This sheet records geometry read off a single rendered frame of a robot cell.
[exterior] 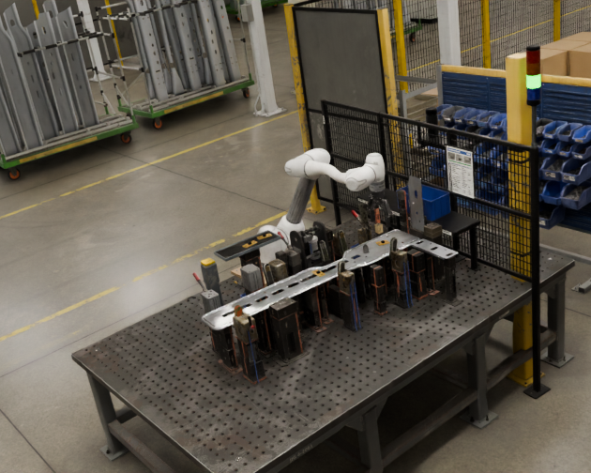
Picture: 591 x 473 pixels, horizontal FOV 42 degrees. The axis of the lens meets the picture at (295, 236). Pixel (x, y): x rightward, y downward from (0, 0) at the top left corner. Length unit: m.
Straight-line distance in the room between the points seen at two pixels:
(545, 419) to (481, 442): 0.42
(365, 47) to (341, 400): 3.49
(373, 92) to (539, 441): 3.24
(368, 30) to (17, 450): 4.02
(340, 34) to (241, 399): 3.69
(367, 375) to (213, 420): 0.79
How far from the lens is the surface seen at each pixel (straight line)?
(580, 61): 8.53
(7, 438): 5.46
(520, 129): 4.32
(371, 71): 6.52
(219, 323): 3.98
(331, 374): 3.99
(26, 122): 10.75
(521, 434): 4.67
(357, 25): 6.53
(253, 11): 11.07
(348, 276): 4.14
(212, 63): 12.15
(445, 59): 8.67
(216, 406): 3.93
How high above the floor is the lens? 2.96
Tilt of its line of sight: 24 degrees down
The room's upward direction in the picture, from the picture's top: 9 degrees counter-clockwise
